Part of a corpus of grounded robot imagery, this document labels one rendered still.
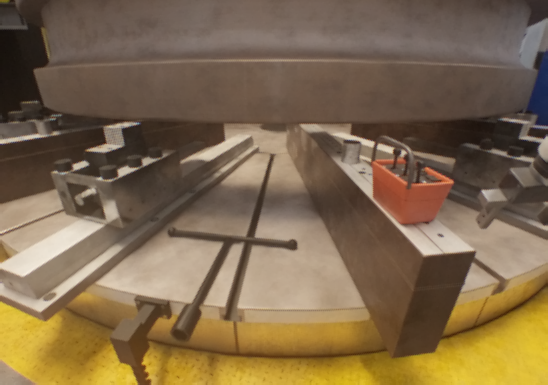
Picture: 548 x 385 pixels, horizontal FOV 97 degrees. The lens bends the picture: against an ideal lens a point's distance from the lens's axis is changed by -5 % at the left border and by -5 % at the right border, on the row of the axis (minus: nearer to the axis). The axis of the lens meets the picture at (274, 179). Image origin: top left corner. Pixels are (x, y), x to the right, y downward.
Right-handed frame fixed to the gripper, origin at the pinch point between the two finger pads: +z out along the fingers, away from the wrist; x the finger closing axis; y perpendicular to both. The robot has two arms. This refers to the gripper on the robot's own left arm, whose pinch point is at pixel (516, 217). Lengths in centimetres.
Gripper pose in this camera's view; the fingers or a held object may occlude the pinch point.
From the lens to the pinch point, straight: 75.3
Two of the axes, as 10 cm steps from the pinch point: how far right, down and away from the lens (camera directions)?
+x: -9.9, 0.6, 1.5
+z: 1.5, 6.8, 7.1
